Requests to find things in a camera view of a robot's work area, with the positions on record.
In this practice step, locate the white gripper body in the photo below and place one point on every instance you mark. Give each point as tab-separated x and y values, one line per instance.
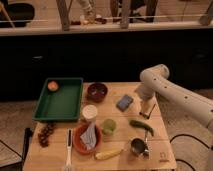
146	106

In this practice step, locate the blue sponge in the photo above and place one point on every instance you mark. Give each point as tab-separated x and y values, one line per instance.
124	102

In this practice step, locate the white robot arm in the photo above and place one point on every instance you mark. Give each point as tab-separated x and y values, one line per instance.
155	80

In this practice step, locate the metal measuring cup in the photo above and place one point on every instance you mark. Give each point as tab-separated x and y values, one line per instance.
137	146

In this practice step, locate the green plastic cup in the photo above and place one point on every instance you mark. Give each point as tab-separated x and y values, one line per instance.
108	126

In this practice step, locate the white paper cup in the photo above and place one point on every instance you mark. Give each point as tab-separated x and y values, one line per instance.
89	113

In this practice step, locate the small wooden box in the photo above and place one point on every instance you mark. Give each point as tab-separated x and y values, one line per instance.
147	116

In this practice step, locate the green chili pepper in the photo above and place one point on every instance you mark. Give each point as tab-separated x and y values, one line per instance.
142	125

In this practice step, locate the metal fork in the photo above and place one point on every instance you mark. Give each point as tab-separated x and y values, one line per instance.
146	152

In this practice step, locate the dark red bowl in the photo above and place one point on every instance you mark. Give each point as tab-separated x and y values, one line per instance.
97	92

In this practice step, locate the grey folded cloth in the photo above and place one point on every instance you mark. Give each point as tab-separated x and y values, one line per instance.
89	137

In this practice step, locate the orange plate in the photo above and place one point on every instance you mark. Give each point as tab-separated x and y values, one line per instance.
79	145

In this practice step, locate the green plastic tray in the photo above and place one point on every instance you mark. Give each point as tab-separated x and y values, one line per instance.
62	105

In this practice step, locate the orange fruit in tray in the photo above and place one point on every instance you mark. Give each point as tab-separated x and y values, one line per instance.
52	86

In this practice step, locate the bunch of dark grapes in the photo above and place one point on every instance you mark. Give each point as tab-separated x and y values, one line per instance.
44	134

